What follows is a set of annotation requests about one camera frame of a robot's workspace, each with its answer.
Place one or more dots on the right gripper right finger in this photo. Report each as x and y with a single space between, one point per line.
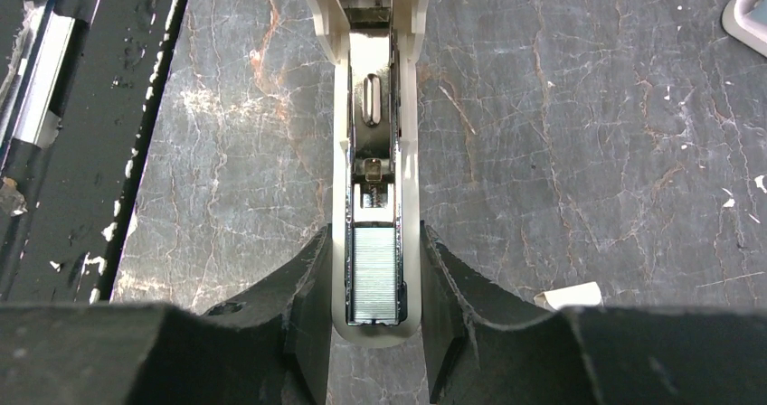
484 345

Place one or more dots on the staple strip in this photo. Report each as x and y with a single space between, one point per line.
374 277

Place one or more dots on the light blue stapler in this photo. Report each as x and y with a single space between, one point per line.
745 20

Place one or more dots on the white stapler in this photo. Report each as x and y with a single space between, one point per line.
374 46

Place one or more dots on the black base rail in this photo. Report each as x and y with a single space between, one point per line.
81 86

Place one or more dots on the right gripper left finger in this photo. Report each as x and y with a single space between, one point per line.
270 344

